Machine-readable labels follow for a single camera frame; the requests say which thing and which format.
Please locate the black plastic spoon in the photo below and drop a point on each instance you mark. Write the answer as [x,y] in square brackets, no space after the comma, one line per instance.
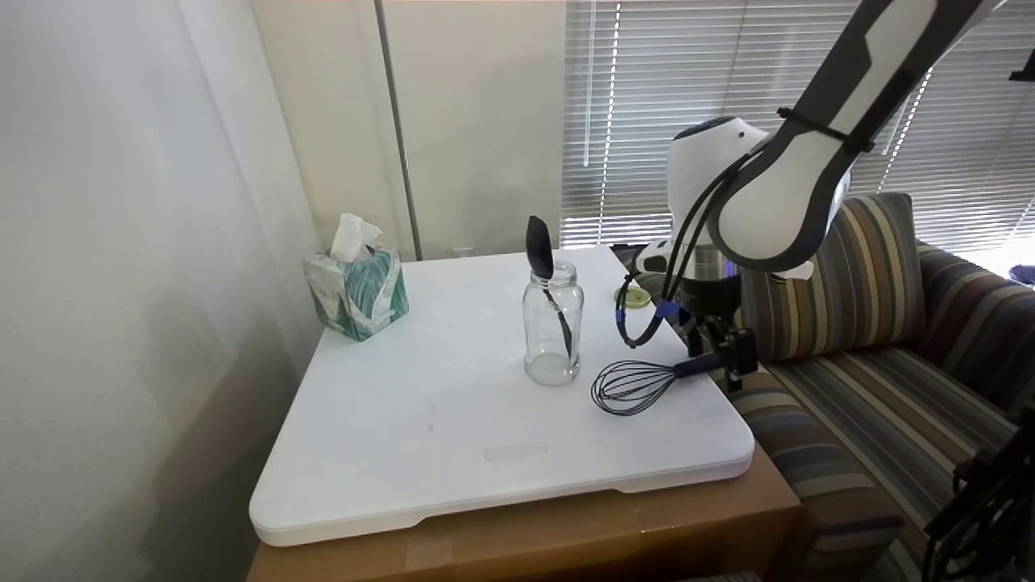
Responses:
[537,246]

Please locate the clear glass jar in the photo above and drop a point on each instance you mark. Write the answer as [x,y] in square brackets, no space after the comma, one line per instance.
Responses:
[550,325]

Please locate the teal white tissue box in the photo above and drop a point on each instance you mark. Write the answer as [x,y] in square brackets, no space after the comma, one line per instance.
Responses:
[359,291]

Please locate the gold metal jar lid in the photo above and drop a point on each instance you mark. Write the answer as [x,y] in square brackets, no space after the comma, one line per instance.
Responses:
[637,291]

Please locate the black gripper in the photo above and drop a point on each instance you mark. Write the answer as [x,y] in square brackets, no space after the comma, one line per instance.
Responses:
[714,337]

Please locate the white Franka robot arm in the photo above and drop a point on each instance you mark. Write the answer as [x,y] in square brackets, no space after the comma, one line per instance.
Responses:
[788,195]

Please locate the thin white wall conduit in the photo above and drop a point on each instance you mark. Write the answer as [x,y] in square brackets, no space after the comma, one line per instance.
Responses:
[395,140]

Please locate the white window blinds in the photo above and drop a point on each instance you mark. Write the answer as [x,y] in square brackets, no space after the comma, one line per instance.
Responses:
[648,99]

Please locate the white table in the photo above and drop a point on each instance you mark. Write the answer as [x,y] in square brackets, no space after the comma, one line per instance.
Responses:
[603,535]

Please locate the black metal stand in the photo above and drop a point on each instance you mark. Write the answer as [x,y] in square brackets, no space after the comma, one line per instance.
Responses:
[987,517]

